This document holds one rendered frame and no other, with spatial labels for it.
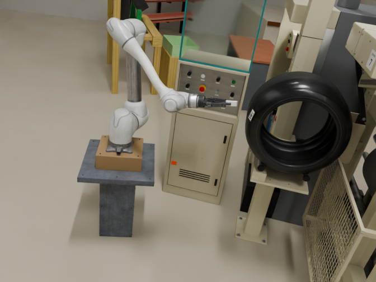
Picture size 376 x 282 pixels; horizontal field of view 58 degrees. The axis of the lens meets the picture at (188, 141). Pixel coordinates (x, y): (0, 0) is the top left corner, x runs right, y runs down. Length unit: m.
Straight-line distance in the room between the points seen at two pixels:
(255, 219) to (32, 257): 1.70
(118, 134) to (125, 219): 0.71
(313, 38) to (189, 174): 1.55
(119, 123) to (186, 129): 0.75
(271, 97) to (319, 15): 0.59
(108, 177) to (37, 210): 0.96
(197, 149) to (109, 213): 0.90
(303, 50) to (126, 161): 1.34
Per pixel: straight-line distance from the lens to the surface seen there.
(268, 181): 2.26
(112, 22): 2.23
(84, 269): 2.64
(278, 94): 1.94
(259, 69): 5.05
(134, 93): 2.42
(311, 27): 2.26
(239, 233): 3.00
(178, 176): 3.12
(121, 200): 2.57
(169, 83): 5.22
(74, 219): 2.99
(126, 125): 2.30
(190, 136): 2.88
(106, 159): 2.34
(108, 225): 2.74
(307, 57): 2.30
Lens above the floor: 2.04
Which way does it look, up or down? 30 degrees down
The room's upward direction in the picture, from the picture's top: 9 degrees clockwise
